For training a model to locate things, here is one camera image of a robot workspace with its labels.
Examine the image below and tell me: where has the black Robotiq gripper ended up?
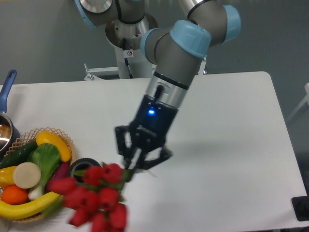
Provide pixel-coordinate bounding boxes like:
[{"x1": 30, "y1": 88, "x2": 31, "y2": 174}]
[{"x1": 115, "y1": 95, "x2": 178, "y2": 172}]

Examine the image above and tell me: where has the dark grey ribbed vase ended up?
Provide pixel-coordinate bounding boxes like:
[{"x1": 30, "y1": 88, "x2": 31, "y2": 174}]
[{"x1": 67, "y1": 158, "x2": 100, "y2": 184}]

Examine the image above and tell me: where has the red tulip bouquet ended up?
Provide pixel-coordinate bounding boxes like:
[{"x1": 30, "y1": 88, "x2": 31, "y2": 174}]
[{"x1": 42, "y1": 163, "x2": 133, "y2": 232}]

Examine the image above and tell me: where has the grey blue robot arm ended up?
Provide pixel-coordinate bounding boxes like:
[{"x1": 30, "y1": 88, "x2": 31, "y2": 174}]
[{"x1": 75, "y1": 0, "x2": 241, "y2": 172}]

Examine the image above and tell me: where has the purple sweet potato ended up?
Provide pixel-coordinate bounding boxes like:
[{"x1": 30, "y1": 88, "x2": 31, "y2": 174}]
[{"x1": 50, "y1": 162, "x2": 70, "y2": 181}]

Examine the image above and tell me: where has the green bok choy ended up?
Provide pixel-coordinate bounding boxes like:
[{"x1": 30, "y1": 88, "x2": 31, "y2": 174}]
[{"x1": 27, "y1": 143, "x2": 60, "y2": 201}]

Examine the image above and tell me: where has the yellow squash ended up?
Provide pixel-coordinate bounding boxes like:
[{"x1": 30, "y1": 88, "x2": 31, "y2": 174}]
[{"x1": 36, "y1": 131, "x2": 71, "y2": 162}]

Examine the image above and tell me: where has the woven wicker basket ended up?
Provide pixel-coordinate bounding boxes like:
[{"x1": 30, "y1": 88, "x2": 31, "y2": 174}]
[{"x1": 0, "y1": 127, "x2": 76, "y2": 223}]

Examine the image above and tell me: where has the yellow banana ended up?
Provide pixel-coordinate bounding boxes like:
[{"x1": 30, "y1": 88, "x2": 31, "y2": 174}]
[{"x1": 0, "y1": 192, "x2": 61, "y2": 220}]

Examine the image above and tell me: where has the beige round disc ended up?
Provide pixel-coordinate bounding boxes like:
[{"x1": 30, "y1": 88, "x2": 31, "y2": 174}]
[{"x1": 13, "y1": 162, "x2": 41, "y2": 189}]

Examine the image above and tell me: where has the green cucumber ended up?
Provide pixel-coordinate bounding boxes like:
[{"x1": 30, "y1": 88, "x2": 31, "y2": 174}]
[{"x1": 0, "y1": 141, "x2": 38, "y2": 169}]

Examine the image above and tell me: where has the orange fruit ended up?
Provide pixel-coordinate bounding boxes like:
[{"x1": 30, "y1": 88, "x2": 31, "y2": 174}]
[{"x1": 1, "y1": 186, "x2": 28, "y2": 205}]

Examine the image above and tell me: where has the yellow bell pepper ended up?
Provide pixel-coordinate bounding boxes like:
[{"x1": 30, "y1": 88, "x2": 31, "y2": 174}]
[{"x1": 0, "y1": 166, "x2": 17, "y2": 189}]

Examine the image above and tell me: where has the black device at edge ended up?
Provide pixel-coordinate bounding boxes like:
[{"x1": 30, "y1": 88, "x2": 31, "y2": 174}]
[{"x1": 291, "y1": 196, "x2": 309, "y2": 221}]

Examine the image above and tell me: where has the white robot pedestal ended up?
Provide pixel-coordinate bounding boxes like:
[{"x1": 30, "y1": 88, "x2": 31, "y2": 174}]
[{"x1": 84, "y1": 13, "x2": 160, "y2": 82}]

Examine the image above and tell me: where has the black pedestal cable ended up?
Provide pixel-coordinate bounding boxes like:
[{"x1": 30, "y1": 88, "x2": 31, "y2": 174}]
[{"x1": 122, "y1": 38, "x2": 134, "y2": 79}]

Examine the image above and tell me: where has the blue handled saucepan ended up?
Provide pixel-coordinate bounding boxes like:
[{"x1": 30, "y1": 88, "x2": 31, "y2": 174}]
[{"x1": 0, "y1": 70, "x2": 20, "y2": 160}]

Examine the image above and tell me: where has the white frame at right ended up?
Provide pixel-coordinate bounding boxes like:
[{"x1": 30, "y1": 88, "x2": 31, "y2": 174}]
[{"x1": 287, "y1": 83, "x2": 309, "y2": 124}]

